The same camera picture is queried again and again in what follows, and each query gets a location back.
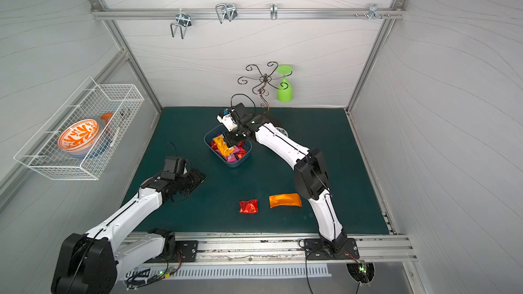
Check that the aluminium top rail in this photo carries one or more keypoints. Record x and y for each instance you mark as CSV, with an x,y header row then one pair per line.
x,y
197,14

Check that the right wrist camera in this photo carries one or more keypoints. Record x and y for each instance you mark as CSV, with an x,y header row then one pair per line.
x,y
225,117

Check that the metal hook centre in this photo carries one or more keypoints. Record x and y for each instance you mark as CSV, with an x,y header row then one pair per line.
x,y
226,12

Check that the metal double hook left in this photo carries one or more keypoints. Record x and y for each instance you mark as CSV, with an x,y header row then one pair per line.
x,y
180,25

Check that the small red tea bag bottom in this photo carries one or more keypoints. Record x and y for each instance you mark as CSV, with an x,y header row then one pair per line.
x,y
249,207

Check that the green plastic goblet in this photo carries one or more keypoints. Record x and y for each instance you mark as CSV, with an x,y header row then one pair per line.
x,y
285,90

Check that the white vent strip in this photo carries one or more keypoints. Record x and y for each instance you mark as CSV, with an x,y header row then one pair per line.
x,y
269,271

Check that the white wire basket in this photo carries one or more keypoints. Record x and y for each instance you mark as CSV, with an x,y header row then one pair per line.
x,y
89,101

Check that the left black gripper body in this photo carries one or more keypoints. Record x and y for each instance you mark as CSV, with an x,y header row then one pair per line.
x,y
193,178

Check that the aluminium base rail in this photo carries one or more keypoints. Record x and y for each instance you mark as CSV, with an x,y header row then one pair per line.
x,y
287,248

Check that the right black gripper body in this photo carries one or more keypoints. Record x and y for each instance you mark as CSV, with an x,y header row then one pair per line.
x,y
232,137

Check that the orange white patterned bowl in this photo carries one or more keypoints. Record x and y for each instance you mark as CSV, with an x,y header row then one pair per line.
x,y
79,138

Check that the black metal cup stand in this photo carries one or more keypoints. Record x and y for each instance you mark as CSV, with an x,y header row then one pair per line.
x,y
264,82

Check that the pink tea bag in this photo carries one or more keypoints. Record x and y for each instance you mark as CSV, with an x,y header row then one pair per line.
x,y
231,158

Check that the metal bracket right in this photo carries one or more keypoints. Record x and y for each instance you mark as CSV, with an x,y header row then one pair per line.
x,y
372,14

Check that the yellow foil tea bag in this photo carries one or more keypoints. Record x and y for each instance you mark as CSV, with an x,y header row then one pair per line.
x,y
223,148

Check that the blue yellow patterned bowl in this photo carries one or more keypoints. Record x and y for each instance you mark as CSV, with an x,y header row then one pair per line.
x,y
282,131

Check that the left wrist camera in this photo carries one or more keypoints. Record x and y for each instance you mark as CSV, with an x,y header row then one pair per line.
x,y
174,167

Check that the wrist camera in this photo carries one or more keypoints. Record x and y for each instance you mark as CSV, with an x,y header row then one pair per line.
x,y
225,117
174,167

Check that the blue plastic storage box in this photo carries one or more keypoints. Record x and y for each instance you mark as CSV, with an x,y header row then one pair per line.
x,y
220,129

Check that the small metal clip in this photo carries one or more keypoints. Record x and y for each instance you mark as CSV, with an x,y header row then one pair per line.
x,y
273,12

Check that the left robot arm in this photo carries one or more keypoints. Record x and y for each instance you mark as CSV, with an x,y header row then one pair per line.
x,y
95,261

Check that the orange spoon in basket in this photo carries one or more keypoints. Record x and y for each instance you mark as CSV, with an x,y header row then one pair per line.
x,y
106,117

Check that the orange foil tea bag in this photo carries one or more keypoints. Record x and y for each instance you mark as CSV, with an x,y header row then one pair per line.
x,y
291,200

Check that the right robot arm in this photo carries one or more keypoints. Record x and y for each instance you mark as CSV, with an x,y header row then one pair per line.
x,y
311,176

